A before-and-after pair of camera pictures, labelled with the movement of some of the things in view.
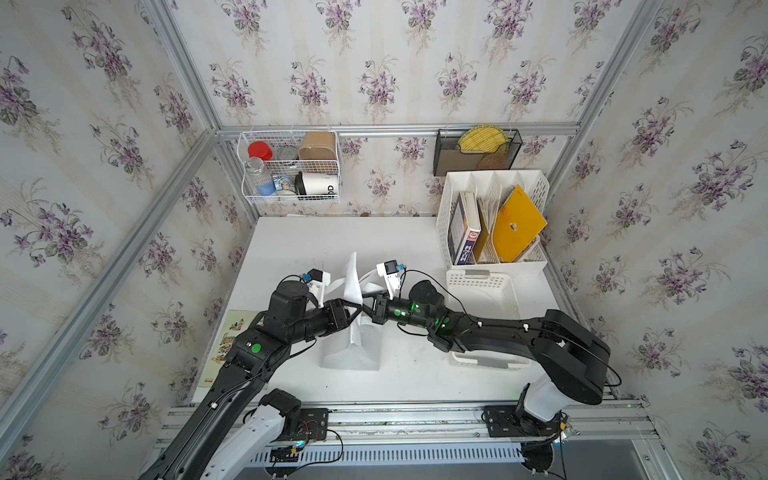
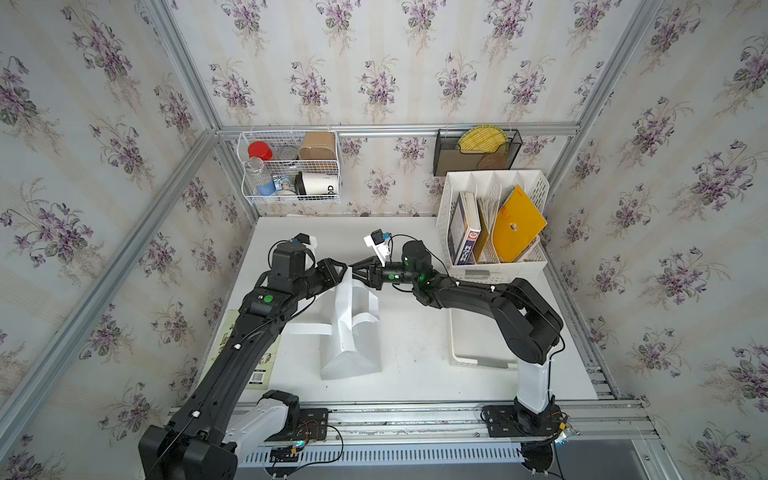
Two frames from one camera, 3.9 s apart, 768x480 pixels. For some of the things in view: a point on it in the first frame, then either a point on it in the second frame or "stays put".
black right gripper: (379, 309) → (372, 271)
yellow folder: (518, 225) stays put
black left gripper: (340, 321) → (331, 272)
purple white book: (464, 228) stays put
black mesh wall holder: (449, 158) stays put
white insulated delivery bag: (357, 347) stays put
